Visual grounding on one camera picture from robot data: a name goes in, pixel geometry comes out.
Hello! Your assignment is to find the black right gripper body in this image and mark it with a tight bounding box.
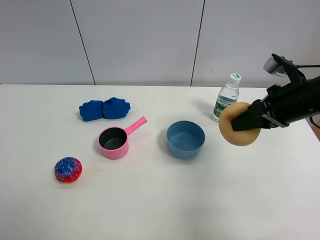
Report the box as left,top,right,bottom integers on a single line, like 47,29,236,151
262,53,320,128

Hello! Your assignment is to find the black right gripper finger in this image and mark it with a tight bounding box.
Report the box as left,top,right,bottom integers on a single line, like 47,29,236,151
241,99,265,118
231,109,270,132

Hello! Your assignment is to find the tan potato toy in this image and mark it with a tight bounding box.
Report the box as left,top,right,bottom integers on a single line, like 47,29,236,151
218,102,261,146

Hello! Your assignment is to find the clear water bottle green label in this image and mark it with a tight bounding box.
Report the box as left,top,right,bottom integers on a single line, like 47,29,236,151
211,73,242,122

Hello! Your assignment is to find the blue plastic bowl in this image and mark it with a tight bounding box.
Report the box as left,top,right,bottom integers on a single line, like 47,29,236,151
166,120,206,160

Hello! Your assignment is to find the pink toy saucepan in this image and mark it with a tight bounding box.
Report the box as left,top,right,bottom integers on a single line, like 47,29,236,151
97,116,148,160

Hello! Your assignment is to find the blue folded cloth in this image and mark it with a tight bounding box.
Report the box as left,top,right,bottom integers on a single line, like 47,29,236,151
79,97,131,122

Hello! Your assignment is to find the red blue spotted squishy ball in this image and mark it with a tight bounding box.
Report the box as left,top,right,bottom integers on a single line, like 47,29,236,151
54,157,83,183

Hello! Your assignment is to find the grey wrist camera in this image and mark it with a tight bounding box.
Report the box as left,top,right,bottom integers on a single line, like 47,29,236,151
263,56,287,78

